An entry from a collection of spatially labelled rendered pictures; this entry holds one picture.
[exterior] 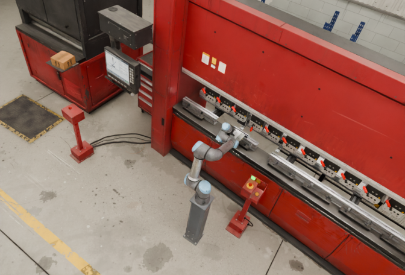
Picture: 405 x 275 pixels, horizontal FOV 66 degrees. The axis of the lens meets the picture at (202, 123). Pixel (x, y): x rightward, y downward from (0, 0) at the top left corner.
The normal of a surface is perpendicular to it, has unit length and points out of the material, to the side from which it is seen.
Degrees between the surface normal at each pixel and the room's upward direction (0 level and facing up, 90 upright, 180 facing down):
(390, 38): 90
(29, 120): 0
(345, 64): 90
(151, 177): 0
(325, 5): 90
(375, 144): 90
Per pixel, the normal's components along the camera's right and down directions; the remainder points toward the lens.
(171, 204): 0.13, -0.71
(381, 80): -0.62, 0.49
